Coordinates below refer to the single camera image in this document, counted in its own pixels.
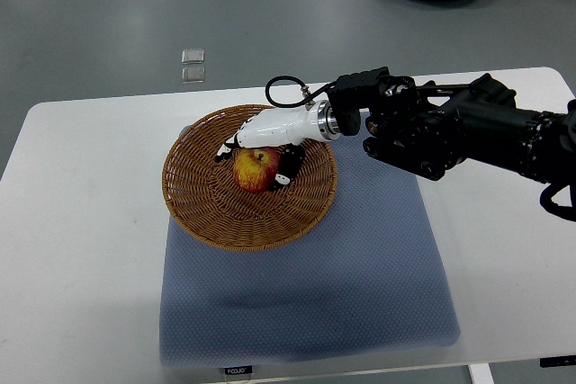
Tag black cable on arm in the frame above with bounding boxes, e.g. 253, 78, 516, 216
265, 76, 338, 111

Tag white table leg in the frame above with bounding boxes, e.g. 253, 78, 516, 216
468, 363, 495, 384

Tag blue grey foam mat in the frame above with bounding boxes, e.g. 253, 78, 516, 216
159, 134, 460, 368

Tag brown wicker basket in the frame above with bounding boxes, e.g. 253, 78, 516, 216
162, 105, 338, 252

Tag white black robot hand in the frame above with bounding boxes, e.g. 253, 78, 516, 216
215, 101, 340, 191

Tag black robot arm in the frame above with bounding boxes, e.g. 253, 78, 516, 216
324, 67, 575, 221

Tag red yellow apple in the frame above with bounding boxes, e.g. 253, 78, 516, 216
232, 147, 280, 193

